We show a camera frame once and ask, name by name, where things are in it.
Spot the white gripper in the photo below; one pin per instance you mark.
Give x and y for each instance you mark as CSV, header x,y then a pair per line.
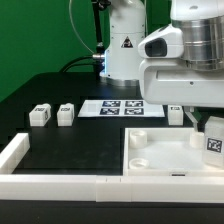
x,y
165,79

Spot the white square table top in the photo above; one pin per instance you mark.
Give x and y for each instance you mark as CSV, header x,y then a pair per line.
x,y
166,152

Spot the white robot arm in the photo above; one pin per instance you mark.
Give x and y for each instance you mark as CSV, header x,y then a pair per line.
x,y
200,21

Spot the white marker sheet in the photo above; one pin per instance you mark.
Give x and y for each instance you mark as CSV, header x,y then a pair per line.
x,y
120,108

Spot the white U-shaped fence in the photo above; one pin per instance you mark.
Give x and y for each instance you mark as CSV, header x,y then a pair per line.
x,y
200,188

